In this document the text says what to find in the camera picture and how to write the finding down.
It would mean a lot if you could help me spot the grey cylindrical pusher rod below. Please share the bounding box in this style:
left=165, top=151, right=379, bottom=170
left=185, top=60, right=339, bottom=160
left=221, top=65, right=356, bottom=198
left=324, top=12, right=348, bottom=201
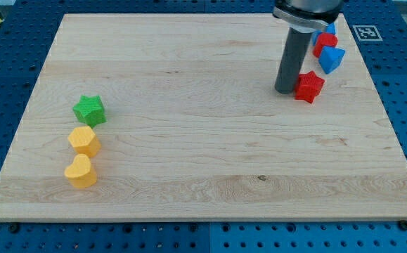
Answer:
left=275, top=27, right=311, bottom=94

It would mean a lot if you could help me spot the yellow pentagon block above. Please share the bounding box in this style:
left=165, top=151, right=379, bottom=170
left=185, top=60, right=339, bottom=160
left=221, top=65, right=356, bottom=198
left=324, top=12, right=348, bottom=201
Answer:
left=67, top=126, right=101, bottom=157

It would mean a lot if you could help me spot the white fiducial marker tag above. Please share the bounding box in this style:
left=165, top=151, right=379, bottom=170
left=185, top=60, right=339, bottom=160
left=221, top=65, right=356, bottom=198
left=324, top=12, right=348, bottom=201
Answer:
left=353, top=25, right=382, bottom=41

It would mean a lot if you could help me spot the green star block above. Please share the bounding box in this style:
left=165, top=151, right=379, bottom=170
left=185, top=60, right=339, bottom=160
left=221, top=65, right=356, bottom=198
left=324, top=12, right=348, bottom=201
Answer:
left=72, top=96, right=107, bottom=128

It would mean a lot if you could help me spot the blue triangular block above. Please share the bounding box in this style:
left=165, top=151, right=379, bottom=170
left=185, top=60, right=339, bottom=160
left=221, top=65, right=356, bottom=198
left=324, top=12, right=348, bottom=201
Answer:
left=318, top=46, right=346, bottom=74

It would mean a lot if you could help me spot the red star block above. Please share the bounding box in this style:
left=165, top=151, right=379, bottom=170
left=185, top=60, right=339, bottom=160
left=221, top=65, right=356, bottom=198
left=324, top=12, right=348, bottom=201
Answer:
left=295, top=71, right=325, bottom=103

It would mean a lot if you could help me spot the red rounded block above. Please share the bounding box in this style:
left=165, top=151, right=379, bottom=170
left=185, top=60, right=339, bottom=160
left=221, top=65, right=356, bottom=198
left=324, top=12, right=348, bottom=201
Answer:
left=313, top=32, right=338, bottom=58

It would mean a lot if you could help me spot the yellow heart block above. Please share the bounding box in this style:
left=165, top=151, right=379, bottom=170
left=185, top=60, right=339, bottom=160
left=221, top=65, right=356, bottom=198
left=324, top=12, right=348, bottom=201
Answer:
left=64, top=154, right=97, bottom=188

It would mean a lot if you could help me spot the light wooden board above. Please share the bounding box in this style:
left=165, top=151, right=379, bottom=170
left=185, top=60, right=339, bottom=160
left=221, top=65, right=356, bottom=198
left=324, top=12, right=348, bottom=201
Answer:
left=0, top=14, right=407, bottom=223

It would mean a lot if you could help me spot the blue block behind arm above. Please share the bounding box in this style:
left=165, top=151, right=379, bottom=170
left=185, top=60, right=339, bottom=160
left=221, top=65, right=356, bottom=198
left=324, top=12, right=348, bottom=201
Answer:
left=311, top=23, right=337, bottom=46

